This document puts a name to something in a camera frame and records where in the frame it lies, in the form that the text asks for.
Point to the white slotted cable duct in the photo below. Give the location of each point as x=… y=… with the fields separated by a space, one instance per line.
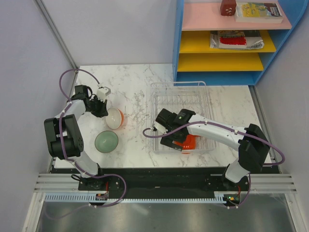
x=105 y=198

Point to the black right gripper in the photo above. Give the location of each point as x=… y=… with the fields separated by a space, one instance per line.
x=167 y=140

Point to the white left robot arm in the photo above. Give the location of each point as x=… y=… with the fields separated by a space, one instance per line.
x=63 y=136

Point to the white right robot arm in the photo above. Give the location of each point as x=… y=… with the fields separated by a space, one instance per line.
x=252 y=153

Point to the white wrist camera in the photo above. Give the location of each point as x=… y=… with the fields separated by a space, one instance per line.
x=158 y=127
x=102 y=92

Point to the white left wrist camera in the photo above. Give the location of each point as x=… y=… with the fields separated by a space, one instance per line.
x=102 y=92

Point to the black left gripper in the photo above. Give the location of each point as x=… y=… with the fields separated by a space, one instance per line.
x=103 y=110

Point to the yellow cover book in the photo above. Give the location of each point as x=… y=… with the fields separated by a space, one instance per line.
x=258 y=12

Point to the pale green ceramic bowl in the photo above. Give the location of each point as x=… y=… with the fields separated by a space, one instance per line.
x=106 y=142

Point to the red brown box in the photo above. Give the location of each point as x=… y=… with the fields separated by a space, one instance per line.
x=228 y=7

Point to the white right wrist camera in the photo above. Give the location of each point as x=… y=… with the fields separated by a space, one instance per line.
x=158 y=127

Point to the aluminium corner rail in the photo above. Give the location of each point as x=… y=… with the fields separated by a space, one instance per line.
x=52 y=26

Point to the red spiral notebook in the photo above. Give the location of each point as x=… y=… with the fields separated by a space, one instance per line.
x=236 y=39

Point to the orange bowl white inside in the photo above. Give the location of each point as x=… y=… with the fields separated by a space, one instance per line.
x=115 y=118

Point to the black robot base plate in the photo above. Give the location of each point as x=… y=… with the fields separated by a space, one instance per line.
x=163 y=182

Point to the aluminium front rail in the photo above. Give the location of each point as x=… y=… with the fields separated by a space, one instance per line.
x=261 y=183

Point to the blue shelf unit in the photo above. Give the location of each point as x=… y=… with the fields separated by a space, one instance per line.
x=194 y=61

